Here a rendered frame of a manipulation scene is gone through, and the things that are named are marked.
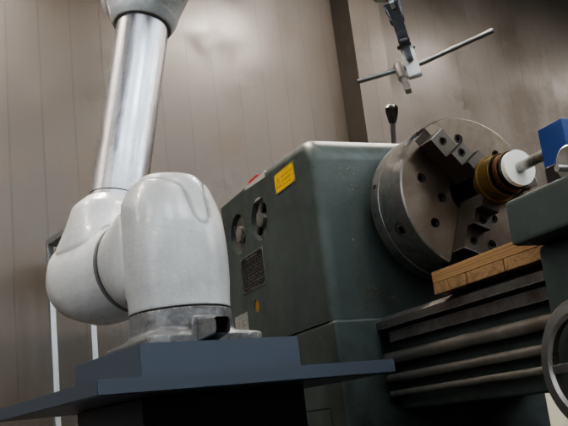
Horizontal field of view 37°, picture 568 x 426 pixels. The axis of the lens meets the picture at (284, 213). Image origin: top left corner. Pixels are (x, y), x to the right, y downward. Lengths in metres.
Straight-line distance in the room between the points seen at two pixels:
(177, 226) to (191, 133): 4.41
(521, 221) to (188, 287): 0.47
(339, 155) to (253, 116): 4.18
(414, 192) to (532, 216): 0.57
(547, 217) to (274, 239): 0.95
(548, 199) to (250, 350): 0.45
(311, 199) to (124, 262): 0.57
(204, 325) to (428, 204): 0.62
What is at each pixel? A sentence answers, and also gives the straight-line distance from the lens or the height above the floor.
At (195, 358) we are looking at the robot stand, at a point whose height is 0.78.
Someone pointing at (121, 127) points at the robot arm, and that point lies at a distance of 1.53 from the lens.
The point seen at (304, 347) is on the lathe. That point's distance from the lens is 1.79.
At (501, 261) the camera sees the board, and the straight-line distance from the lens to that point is 1.34.
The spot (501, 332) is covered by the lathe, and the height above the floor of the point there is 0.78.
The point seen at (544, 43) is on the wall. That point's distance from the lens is 8.49.
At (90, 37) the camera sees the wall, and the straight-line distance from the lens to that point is 5.62.
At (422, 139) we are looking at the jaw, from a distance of 1.69.
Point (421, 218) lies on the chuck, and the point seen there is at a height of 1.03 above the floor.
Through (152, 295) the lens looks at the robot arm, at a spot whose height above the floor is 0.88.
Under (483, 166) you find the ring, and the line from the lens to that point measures 1.62.
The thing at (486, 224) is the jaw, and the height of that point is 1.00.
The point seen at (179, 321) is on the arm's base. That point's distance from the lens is 1.22.
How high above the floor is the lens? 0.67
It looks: 14 degrees up
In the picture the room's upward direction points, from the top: 7 degrees counter-clockwise
